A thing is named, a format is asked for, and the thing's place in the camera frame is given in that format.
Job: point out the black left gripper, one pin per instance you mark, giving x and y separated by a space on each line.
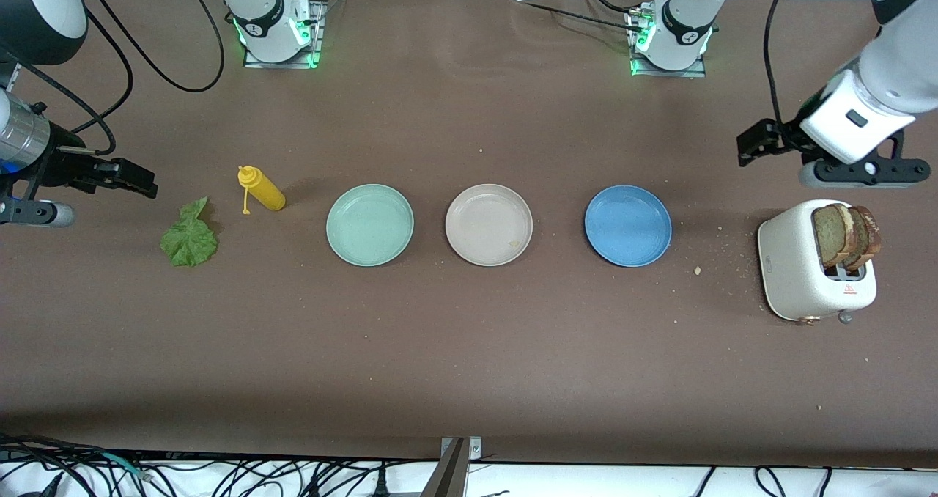
785 137

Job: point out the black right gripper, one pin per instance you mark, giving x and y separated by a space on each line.
60 166

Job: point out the green lettuce leaf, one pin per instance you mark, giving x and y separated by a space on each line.
189 240

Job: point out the toasted brown bread slice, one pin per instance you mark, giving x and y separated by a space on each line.
828 233
868 237

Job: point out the yellow mustard squeeze bottle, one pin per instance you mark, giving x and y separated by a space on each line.
267 195

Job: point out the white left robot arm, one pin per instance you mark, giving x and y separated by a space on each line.
901 64

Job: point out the blue plate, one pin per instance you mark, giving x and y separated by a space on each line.
628 226

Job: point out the mint green plate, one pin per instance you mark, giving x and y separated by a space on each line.
370 226

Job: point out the beige plate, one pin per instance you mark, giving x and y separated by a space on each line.
484 222

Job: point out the white toaster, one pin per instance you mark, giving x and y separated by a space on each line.
791 262

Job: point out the grey metal bar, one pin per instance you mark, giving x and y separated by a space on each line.
447 475

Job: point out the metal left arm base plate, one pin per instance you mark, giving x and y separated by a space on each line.
689 73

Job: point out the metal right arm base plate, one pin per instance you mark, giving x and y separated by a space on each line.
319 20

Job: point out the silver corner bracket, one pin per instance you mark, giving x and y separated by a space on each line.
473 449

